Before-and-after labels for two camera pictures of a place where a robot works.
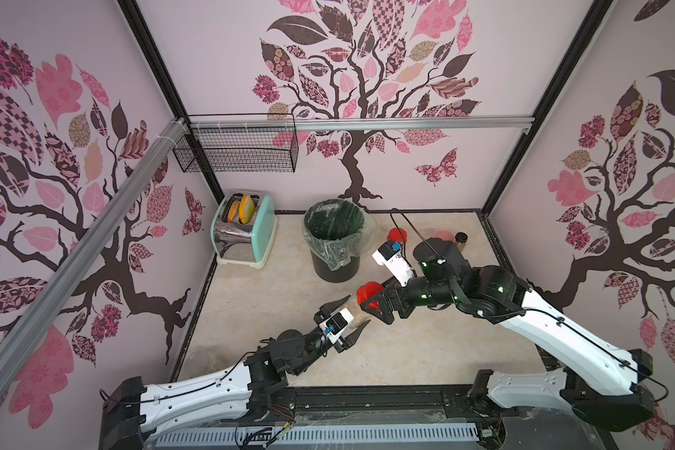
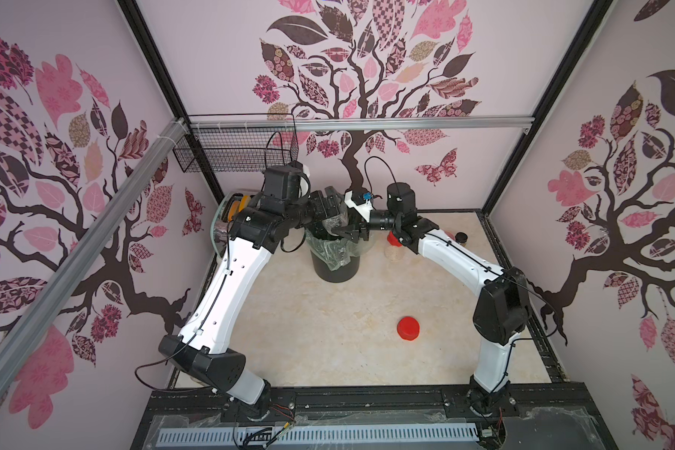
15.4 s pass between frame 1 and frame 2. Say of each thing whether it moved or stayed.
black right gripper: moved
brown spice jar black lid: stayed
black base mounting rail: stayed
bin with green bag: stayed
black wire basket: stayed
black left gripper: moved
